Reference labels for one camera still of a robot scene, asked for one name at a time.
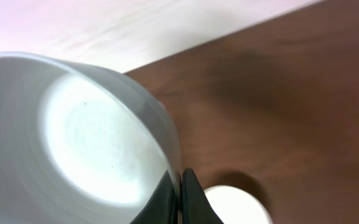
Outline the white plastic bowl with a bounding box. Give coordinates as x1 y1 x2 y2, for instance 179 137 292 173
204 185 273 224

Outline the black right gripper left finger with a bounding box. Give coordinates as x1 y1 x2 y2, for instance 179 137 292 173
131 171 178 224

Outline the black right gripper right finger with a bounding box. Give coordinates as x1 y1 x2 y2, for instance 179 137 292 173
181 169 223 224

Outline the grey plastic bowl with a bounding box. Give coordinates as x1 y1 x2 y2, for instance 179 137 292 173
0 52 181 224

